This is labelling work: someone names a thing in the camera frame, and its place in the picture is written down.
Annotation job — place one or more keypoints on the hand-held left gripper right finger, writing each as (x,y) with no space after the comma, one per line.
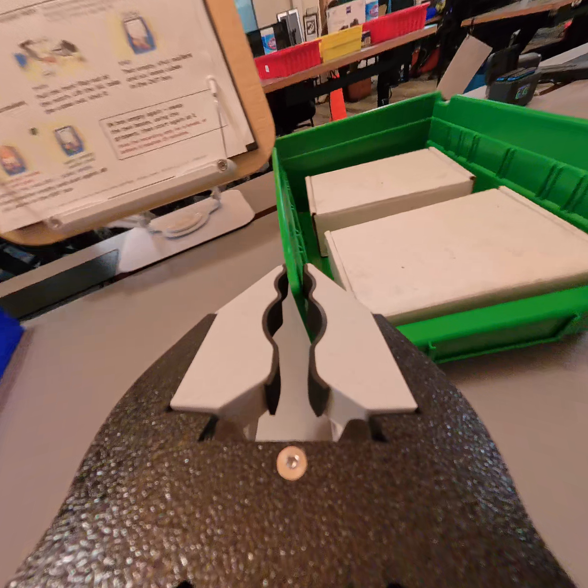
(358,363)

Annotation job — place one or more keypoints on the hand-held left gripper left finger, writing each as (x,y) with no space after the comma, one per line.
(229,363)

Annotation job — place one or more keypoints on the white cardboard mailer box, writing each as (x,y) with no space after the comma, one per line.
(450,252)
(390,183)

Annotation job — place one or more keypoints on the blue plastic bin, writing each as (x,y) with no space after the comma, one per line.
(9,340)

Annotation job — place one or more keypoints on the green plastic bin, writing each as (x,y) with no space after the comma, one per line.
(358,138)

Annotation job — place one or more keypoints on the white stand base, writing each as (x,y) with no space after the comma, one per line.
(220,213)

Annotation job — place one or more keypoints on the orange traffic cone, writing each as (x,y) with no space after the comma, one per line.
(338,105)

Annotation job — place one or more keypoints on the wooden document stand board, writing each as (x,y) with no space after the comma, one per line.
(243,69)

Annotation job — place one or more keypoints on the printed instruction sheet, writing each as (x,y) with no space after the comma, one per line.
(115,92)

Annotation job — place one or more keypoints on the red plastic basket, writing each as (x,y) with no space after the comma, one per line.
(289,59)
(397,23)

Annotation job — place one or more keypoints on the white board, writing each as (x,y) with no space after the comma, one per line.
(464,69)

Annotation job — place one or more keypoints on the long wooden table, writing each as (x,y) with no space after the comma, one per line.
(367,50)

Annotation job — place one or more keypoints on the yellow plastic basket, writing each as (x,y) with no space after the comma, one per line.
(342,43)

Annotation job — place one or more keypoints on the black equipment case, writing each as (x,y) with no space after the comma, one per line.
(512,82)

